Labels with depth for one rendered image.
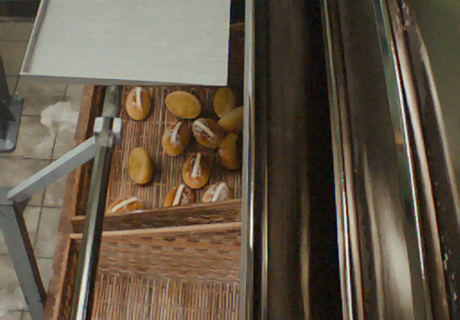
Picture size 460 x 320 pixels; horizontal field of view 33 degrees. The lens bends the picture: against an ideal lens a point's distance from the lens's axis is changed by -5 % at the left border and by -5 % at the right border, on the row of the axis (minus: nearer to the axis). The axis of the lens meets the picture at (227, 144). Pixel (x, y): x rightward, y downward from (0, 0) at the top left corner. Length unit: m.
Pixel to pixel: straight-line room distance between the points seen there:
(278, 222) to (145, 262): 0.89
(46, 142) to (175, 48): 1.50
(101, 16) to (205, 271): 0.62
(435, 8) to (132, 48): 0.87
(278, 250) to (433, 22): 0.36
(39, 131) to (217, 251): 1.33
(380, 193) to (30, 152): 2.13
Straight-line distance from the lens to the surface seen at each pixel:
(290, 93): 1.07
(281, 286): 0.89
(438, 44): 0.64
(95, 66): 1.43
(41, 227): 2.67
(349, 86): 1.00
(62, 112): 2.97
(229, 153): 1.98
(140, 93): 2.11
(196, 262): 1.77
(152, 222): 1.75
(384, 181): 0.85
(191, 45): 1.45
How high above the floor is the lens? 2.17
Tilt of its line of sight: 50 degrees down
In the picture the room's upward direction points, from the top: 4 degrees clockwise
